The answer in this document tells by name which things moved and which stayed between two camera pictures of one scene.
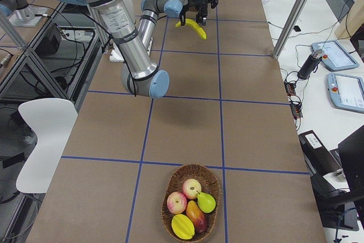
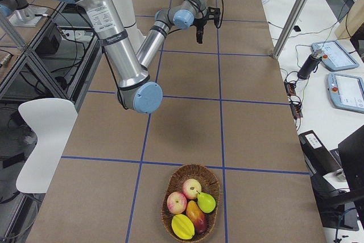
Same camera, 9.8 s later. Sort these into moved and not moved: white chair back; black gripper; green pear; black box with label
Moved: black gripper
Not moved: white chair back; black box with label; green pear
